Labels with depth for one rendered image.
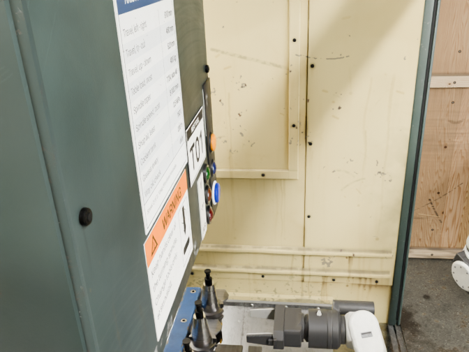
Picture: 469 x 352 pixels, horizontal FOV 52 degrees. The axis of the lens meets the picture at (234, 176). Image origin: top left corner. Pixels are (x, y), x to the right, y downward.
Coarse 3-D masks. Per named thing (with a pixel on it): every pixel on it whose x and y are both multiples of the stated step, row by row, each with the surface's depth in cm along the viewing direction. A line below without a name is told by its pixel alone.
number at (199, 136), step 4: (200, 128) 62; (196, 132) 59; (200, 132) 62; (196, 136) 59; (200, 136) 62; (196, 140) 59; (200, 140) 62; (196, 144) 59; (200, 144) 62; (196, 148) 59; (200, 148) 62; (196, 152) 59; (200, 152) 62; (196, 156) 59; (200, 156) 62; (196, 160) 59; (200, 160) 62; (196, 164) 59
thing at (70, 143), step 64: (0, 0) 22; (64, 0) 26; (192, 0) 57; (0, 64) 23; (64, 64) 26; (192, 64) 57; (0, 128) 24; (64, 128) 26; (128, 128) 36; (0, 192) 26; (64, 192) 26; (128, 192) 36; (192, 192) 58; (0, 256) 28; (64, 256) 28; (128, 256) 37; (192, 256) 58; (0, 320) 30; (64, 320) 29; (128, 320) 37
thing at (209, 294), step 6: (204, 288) 110; (210, 288) 110; (204, 294) 110; (210, 294) 110; (216, 294) 112; (204, 300) 111; (210, 300) 111; (216, 300) 112; (204, 306) 111; (210, 306) 111; (216, 306) 112; (210, 312) 111
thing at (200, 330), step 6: (198, 318) 100; (204, 318) 100; (198, 324) 100; (204, 324) 101; (192, 330) 102; (198, 330) 100; (204, 330) 101; (192, 336) 102; (198, 336) 101; (204, 336) 101; (210, 336) 103; (192, 342) 102; (198, 342) 101; (204, 342) 101; (210, 342) 103
